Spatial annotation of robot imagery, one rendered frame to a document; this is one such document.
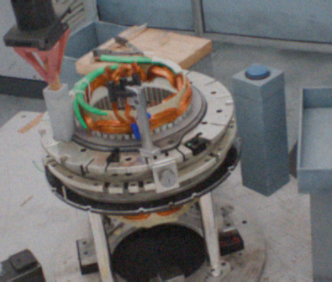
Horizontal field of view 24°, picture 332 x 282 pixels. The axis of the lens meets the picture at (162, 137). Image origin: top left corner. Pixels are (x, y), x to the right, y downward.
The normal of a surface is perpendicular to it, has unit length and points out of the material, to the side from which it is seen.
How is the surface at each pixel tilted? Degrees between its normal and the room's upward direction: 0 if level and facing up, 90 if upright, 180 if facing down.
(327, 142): 0
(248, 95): 90
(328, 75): 0
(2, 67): 89
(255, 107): 90
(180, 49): 0
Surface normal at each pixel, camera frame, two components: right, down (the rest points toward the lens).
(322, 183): -0.17, 0.53
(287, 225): -0.13, -0.85
